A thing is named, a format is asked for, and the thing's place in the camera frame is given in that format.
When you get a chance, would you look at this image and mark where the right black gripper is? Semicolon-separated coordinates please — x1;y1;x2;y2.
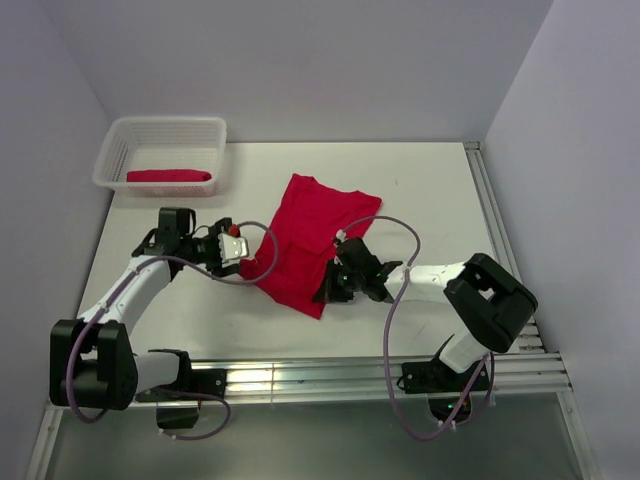
314;257;365;302

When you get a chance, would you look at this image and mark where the red t shirt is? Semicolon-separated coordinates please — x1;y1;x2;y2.
126;169;212;183
239;174;382;320

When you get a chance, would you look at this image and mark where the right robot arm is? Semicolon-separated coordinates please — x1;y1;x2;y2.
312;237;539;390

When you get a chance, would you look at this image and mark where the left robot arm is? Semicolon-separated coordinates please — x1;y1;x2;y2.
49;207;248;411

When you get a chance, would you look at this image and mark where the rolled red t shirt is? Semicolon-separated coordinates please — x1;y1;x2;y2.
126;169;212;183

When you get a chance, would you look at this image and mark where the white plastic basket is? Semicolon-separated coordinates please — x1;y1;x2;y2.
92;116;227;197

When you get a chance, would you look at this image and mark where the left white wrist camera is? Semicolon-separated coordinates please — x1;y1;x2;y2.
218;233;250;265

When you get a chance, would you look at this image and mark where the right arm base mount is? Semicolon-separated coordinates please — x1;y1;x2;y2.
396;359;495;422

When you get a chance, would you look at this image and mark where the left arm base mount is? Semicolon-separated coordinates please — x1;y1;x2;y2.
135;368;227;433

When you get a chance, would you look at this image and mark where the aluminium right rail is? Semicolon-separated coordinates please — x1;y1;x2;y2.
463;142;547;354

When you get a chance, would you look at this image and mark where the aluminium front rail frame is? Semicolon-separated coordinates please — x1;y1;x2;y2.
27;353;602;479

